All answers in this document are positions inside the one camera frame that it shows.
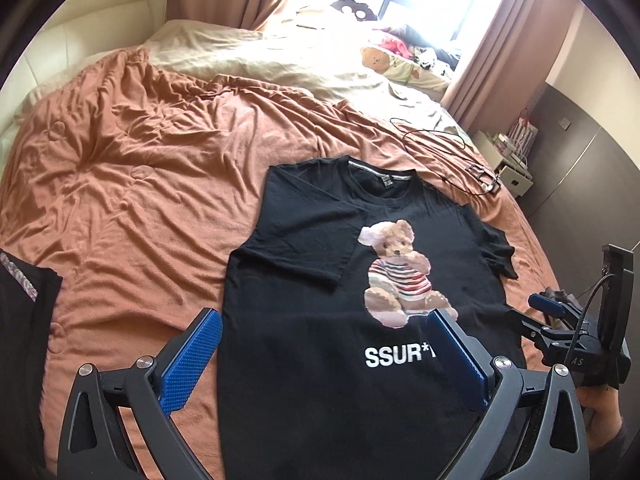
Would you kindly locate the brown blanket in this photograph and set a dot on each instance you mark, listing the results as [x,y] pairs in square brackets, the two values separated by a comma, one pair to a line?
[150,185]

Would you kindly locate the person's right hand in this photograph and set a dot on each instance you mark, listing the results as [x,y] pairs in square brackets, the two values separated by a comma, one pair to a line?
[602,412]

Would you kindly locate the wall switch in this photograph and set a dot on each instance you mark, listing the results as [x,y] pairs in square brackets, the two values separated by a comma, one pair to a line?
[565,122]

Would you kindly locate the cream duvet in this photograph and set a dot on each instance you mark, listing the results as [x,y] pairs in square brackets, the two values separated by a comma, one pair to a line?
[225,55]

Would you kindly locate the pink curtain beside nightstand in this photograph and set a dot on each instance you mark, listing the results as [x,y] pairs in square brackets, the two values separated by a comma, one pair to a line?
[500,35]

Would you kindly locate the white nightstand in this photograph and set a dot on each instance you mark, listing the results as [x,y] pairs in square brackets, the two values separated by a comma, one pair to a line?
[515,180]

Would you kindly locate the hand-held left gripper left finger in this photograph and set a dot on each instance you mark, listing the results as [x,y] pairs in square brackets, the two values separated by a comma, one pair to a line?
[192,355]

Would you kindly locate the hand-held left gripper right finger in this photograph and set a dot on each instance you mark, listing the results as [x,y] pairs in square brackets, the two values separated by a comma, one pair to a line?
[460,360]

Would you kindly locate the cream padded headboard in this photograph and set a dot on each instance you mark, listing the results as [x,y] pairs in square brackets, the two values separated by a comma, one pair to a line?
[75,25]

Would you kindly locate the bear print pillow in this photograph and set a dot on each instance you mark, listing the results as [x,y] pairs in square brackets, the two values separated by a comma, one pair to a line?
[380,62]

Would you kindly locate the black bear print t-shirt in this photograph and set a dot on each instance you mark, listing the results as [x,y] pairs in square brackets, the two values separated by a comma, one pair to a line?
[300,310]

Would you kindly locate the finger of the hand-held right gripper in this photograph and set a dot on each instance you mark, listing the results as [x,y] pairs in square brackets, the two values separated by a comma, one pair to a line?
[525,324]
[542,302]

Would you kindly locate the pile of clothes on windowsill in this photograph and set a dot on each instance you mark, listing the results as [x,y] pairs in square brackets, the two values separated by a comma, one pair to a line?
[400,42]

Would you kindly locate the black and white plush toy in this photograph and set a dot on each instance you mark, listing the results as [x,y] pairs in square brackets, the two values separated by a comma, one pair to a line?
[352,9]

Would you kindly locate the striped gift bag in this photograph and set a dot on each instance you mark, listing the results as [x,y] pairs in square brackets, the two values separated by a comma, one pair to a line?
[522,135]

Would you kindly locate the black folded garment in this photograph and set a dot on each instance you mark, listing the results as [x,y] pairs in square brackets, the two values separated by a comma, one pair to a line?
[25,335]

